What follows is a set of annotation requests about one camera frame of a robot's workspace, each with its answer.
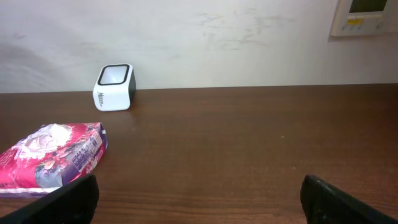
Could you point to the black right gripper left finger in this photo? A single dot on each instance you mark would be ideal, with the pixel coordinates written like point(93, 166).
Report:
point(74, 203)

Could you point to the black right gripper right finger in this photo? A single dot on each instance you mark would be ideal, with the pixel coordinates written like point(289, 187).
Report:
point(326, 204)

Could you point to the pink purple snack packet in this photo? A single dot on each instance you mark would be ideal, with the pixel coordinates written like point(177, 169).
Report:
point(51, 157)

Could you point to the white barcode scanner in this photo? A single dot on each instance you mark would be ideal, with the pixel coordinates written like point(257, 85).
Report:
point(115, 88)

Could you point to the beige wall control panel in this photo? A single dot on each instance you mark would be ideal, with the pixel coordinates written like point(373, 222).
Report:
point(354, 18)

